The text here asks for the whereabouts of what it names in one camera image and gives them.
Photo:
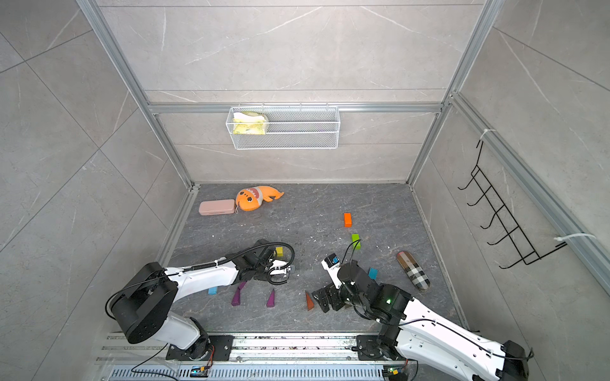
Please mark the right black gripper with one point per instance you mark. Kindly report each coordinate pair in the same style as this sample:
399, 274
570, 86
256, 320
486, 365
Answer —
322, 300

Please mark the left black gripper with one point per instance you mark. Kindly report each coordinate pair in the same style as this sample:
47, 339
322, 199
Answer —
262, 277

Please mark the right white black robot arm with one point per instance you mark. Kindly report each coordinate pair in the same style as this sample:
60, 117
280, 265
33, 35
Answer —
412, 331

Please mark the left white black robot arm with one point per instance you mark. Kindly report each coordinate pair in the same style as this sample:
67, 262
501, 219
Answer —
143, 307

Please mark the reddish brown wedge block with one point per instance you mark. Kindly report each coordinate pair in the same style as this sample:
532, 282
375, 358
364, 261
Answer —
309, 301

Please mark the small teal block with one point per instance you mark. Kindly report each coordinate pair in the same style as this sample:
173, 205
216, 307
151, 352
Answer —
373, 273

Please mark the orange fish plush toy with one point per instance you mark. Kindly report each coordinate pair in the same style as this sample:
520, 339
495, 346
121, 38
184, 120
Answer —
252, 198

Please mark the pink rectangular case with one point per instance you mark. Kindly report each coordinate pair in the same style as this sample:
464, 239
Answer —
217, 207

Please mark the orange rectangular block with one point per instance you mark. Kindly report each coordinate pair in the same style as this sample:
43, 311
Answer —
348, 221

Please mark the plaid brown cylinder case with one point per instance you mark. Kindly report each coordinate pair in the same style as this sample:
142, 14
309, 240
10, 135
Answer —
413, 271

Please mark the yellow white cloth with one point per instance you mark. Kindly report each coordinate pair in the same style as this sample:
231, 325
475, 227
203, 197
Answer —
249, 123

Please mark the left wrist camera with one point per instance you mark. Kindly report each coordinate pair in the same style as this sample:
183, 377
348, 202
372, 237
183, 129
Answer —
279, 276

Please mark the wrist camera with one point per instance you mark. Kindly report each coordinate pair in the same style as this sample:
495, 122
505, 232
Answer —
279, 276
332, 265

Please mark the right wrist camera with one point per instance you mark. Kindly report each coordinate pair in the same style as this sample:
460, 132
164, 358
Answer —
332, 265

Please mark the white wire wall basket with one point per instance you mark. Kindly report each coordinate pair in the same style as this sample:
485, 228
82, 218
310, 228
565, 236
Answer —
290, 127

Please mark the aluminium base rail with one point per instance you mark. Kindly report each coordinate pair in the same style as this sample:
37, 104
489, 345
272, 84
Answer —
258, 356

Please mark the black wire hook rack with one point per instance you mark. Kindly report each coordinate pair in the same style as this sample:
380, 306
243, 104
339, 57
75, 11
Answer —
503, 216

